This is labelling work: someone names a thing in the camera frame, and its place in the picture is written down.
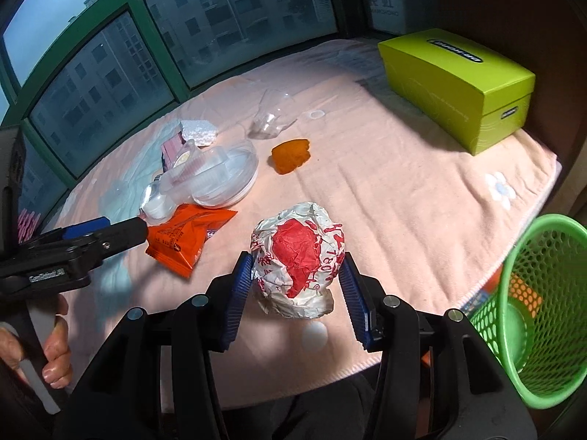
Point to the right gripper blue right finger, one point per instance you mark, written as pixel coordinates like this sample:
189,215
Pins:
358,301

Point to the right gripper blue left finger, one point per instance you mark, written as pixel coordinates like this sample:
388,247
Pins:
240,285

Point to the red white paper wrapper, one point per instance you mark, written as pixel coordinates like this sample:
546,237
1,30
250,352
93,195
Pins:
297,254

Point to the orange snack bag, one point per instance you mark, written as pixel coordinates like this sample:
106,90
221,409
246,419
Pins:
177,244

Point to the round clear plastic bowl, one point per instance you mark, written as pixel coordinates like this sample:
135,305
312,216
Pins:
242,165

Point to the clear rectangular plastic tray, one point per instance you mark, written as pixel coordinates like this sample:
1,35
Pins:
211,175

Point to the person's left hand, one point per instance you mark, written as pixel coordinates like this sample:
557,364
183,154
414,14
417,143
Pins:
58,371

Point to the pink clothes hanger rack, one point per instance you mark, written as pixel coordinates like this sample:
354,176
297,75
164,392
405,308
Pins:
28,221

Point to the clear plastic cup with white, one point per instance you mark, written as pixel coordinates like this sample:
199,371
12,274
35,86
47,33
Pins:
156,205

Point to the orange peel piece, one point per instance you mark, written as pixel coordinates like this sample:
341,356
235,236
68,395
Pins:
290,155

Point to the round cup with printed lid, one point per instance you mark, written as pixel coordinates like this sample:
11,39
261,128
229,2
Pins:
188,158

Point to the pink snack packet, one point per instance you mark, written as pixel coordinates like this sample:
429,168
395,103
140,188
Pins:
170,150

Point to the clear dome plastic cup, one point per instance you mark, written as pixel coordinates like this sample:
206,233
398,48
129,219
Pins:
277,111

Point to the green mesh waste basket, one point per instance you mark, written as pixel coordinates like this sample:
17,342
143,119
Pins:
535,321

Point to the lime green tissue box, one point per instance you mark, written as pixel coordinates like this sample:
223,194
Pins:
478,96

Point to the green window frame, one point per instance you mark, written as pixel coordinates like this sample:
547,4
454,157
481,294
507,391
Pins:
81,75

